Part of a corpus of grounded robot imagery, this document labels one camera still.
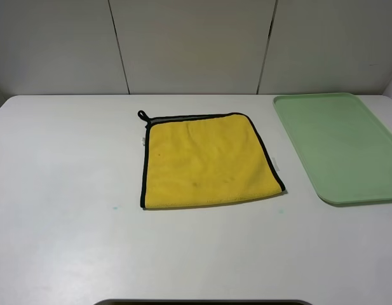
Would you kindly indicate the light green plastic tray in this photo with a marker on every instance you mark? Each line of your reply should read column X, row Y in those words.
column 344, row 148

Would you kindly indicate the yellow towel with black trim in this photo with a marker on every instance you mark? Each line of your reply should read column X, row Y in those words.
column 205, row 160

